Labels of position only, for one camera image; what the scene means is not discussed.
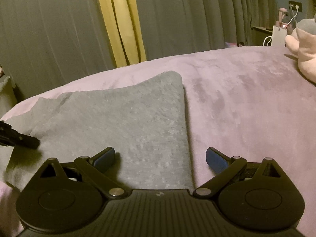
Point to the dark bedside table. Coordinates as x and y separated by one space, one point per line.
259 34

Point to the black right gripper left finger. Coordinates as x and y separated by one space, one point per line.
93 169

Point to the grey-green curtain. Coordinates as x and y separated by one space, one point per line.
49 43

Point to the lilac fleece bed blanket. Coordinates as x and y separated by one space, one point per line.
248 101

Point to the white charger box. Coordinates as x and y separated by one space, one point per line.
278 36

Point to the black wall socket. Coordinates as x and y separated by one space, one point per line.
295 6

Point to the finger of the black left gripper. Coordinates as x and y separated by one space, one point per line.
11 137

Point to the white pink plush toy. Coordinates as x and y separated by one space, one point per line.
302 44

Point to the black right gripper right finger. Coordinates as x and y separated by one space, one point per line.
225 168

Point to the grey sweatpants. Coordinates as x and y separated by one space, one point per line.
144 123

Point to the yellow curtain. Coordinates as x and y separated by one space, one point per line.
122 23

